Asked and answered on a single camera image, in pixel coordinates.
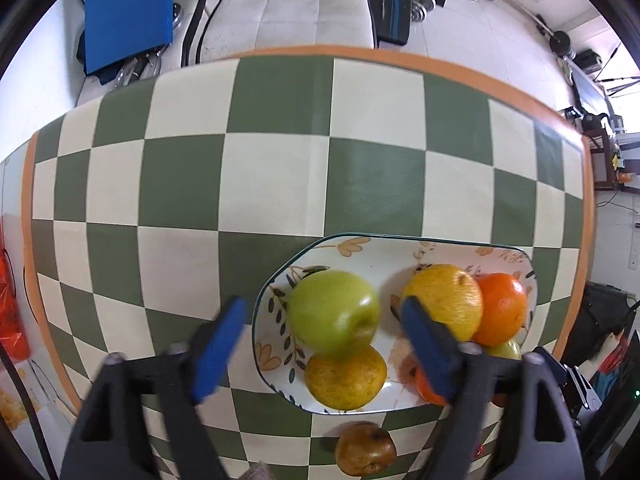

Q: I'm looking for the orange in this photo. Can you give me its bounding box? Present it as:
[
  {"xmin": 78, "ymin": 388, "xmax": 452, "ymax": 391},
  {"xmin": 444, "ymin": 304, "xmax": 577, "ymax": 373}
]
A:
[
  {"xmin": 473, "ymin": 273, "xmax": 527, "ymax": 347},
  {"xmin": 414, "ymin": 366, "xmax": 447, "ymax": 406}
]

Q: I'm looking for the green apple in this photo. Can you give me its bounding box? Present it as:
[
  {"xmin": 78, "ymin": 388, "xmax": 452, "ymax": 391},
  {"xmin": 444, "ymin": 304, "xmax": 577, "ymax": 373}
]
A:
[
  {"xmin": 485, "ymin": 338, "xmax": 522, "ymax": 360},
  {"xmin": 288, "ymin": 270, "xmax": 381, "ymax": 356}
]

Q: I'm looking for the yellow citrus fruit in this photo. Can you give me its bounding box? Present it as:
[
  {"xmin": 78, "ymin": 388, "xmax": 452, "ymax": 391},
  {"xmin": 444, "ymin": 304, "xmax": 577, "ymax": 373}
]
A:
[
  {"xmin": 400, "ymin": 263, "xmax": 484, "ymax": 342},
  {"xmin": 305, "ymin": 346, "xmax": 387, "ymax": 411}
]

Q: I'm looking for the brownish red apple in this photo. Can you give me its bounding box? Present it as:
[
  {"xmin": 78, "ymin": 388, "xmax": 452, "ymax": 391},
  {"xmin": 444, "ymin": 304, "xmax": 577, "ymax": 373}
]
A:
[{"xmin": 334, "ymin": 422, "xmax": 397, "ymax": 477}]

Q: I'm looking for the floral oval ceramic plate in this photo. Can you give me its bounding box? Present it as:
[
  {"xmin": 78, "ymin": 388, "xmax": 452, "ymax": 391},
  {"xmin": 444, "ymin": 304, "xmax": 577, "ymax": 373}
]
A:
[{"xmin": 252, "ymin": 233, "xmax": 538, "ymax": 415}]

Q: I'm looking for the green white checkered tablecloth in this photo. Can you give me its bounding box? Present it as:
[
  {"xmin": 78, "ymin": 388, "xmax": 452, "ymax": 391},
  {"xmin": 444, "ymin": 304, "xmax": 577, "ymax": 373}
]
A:
[{"xmin": 20, "ymin": 45, "xmax": 598, "ymax": 480}]

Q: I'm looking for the red plastic bag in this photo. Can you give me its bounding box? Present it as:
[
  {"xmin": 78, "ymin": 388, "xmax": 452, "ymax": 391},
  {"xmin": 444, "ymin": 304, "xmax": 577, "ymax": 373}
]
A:
[{"xmin": 0, "ymin": 246, "xmax": 30, "ymax": 362}]

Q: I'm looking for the dark wooden chair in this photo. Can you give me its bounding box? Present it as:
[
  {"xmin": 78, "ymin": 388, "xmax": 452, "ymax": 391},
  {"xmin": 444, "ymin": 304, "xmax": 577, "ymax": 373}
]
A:
[{"xmin": 580, "ymin": 114, "xmax": 639, "ymax": 195}]

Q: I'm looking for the black tripod stand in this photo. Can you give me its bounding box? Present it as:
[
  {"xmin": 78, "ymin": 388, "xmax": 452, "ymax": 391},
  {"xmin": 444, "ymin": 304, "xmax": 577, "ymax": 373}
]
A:
[{"xmin": 594, "ymin": 42, "xmax": 639, "ymax": 96}]

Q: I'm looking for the black speaker box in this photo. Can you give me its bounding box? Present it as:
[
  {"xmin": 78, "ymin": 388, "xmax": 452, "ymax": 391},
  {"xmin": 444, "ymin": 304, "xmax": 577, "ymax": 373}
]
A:
[{"xmin": 574, "ymin": 49, "xmax": 603, "ymax": 75}]

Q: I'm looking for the blue cushioned folding chair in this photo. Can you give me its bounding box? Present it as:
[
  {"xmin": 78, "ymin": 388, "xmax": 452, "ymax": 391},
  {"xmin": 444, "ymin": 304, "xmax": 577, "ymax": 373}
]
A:
[{"xmin": 76, "ymin": 0, "xmax": 206, "ymax": 88}]

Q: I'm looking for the white padded chair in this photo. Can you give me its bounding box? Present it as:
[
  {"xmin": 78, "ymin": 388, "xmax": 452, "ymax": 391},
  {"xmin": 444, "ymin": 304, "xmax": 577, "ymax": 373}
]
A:
[{"xmin": 195, "ymin": 0, "xmax": 374, "ymax": 62}]

